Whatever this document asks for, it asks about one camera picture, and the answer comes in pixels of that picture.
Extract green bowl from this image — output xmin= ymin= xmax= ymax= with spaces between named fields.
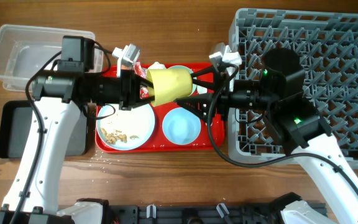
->
xmin=166 ymin=65 xmax=198 ymax=97

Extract clear plastic bin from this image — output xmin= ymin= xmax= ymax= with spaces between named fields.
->
xmin=0 ymin=24 xmax=96 ymax=91

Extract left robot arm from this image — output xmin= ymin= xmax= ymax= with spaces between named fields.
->
xmin=0 ymin=35 xmax=151 ymax=223

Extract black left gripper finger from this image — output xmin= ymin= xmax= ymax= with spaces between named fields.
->
xmin=134 ymin=96 xmax=155 ymax=108
xmin=134 ymin=75 xmax=154 ymax=87

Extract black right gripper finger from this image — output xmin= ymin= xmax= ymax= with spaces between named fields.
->
xmin=191 ymin=65 xmax=224 ymax=90
xmin=174 ymin=93 xmax=214 ymax=123

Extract grey-blue dishwasher rack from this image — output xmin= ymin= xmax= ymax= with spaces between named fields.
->
xmin=228 ymin=8 xmax=358 ymax=169

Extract yellow cup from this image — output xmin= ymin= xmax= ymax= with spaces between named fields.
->
xmin=147 ymin=69 xmax=193 ymax=107

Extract light blue bowl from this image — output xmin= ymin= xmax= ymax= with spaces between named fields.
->
xmin=162 ymin=108 xmax=201 ymax=146

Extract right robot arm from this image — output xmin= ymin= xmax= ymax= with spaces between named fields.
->
xmin=175 ymin=48 xmax=358 ymax=223

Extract food scraps on plate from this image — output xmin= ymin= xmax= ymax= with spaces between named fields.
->
xmin=101 ymin=128 xmax=139 ymax=144

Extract red plastic tray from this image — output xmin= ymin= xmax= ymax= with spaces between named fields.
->
xmin=95 ymin=63 xmax=225 ymax=153

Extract white plastic spoon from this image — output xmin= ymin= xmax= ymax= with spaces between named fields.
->
xmin=196 ymin=85 xmax=208 ymax=95

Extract red snack wrapper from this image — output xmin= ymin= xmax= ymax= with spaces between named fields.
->
xmin=130 ymin=60 xmax=154 ymax=100

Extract light blue plate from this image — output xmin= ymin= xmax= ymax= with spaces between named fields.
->
xmin=96 ymin=104 xmax=155 ymax=151

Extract crumpled white tissue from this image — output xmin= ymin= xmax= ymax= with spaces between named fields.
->
xmin=148 ymin=62 xmax=166 ymax=70

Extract black tray bin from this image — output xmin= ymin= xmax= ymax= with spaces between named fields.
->
xmin=0 ymin=100 xmax=88 ymax=159

